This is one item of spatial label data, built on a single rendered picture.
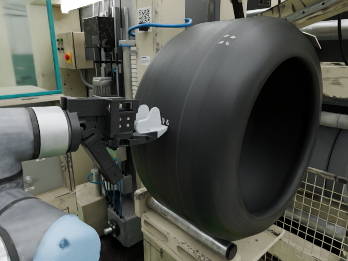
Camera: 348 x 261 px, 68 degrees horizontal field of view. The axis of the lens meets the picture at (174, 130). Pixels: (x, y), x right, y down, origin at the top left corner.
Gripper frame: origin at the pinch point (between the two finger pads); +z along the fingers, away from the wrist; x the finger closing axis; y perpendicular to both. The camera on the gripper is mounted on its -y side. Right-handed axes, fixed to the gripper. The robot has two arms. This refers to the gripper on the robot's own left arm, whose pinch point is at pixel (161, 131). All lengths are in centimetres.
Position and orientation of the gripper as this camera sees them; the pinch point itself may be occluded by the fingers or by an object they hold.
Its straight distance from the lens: 53.9
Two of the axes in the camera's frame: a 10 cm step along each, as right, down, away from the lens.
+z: 7.3, -0.9, 6.7
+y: 0.8, -9.7, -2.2
